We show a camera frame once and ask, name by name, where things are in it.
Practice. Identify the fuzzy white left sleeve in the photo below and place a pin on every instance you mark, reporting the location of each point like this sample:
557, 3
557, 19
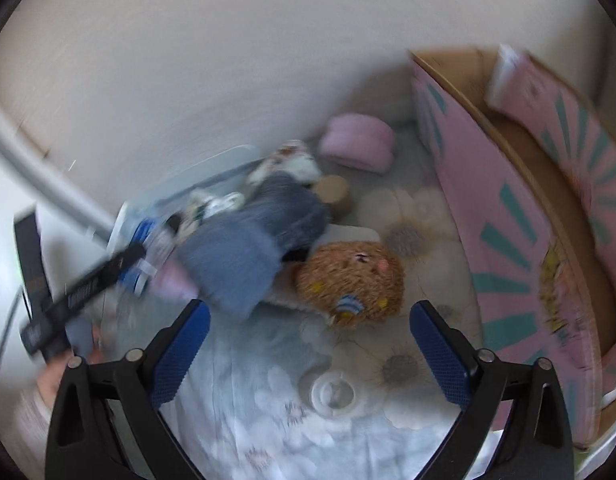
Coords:
29, 433

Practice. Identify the pink fuzzy sock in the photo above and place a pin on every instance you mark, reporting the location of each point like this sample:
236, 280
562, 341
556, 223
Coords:
172, 283

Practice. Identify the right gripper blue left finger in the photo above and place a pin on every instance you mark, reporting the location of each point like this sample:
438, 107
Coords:
174, 349

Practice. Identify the pink patterned cardboard box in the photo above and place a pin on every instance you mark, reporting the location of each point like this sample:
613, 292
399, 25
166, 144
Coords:
528, 168

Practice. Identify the brown plush hedgehog toy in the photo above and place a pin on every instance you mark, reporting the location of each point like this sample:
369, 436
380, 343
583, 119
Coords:
352, 283

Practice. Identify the floral blue table cloth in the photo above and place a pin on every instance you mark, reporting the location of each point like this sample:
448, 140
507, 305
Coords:
238, 413

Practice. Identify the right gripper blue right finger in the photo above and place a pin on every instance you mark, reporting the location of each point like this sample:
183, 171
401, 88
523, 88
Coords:
447, 352

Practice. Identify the white square plastic container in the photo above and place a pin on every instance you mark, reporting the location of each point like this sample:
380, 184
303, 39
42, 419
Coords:
283, 291

